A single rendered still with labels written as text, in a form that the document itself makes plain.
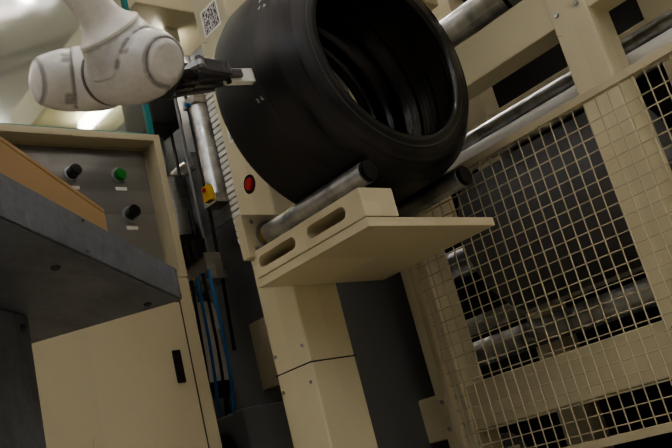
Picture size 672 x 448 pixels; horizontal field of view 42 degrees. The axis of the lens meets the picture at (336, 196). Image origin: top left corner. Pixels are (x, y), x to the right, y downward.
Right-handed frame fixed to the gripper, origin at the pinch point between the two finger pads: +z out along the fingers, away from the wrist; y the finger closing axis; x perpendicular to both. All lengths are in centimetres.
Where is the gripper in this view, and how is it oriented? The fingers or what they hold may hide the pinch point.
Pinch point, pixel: (238, 76)
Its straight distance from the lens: 169.7
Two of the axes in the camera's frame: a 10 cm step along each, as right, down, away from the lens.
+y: -6.2, 3.9, 6.8
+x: 3.5, 9.1, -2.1
